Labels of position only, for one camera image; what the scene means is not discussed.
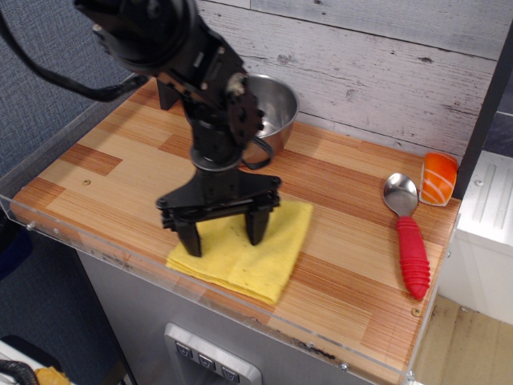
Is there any grey cabinet body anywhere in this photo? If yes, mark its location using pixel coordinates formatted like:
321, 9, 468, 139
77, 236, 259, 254
79, 253, 412, 384

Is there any black vertical post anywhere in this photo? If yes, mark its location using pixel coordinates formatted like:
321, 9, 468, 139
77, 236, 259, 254
156, 79, 182, 111

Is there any silver dispenser panel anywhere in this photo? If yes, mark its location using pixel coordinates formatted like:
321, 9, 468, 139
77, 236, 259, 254
164, 322, 263, 384

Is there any black cable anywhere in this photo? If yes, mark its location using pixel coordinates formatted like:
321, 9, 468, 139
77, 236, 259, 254
0, 7, 149, 103

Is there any red handled metal spoon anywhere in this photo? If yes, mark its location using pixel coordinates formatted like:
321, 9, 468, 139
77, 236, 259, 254
383, 172, 430, 301

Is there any clear acrylic table guard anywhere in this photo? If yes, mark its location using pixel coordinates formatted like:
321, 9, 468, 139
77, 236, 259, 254
11, 51, 471, 384

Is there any stainless steel bowl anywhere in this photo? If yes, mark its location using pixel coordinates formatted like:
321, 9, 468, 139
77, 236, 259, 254
240, 74, 299, 168

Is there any yellow cloth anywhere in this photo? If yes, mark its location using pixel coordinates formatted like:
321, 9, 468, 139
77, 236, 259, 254
166, 201, 313, 305

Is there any toy salmon sushi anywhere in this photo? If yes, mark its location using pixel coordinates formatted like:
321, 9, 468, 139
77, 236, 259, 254
419, 152, 458, 207

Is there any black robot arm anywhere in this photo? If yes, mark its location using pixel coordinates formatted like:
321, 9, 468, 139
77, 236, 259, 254
75, 1, 281, 257

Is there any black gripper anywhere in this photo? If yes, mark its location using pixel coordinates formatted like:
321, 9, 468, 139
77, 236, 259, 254
156, 166, 281, 257

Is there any white grooved appliance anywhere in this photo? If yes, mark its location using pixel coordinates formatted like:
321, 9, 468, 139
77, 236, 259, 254
438, 151, 512, 324

